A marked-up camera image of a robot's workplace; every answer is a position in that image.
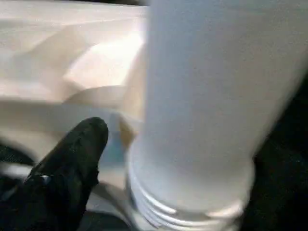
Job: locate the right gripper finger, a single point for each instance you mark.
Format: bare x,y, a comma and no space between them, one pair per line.
62,178

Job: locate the white plastic table top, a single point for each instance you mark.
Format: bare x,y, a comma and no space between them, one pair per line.
72,72

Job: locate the white plastic table leg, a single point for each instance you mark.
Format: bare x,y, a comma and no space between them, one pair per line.
207,96

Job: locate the black mat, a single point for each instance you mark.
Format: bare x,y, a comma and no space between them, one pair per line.
284,168

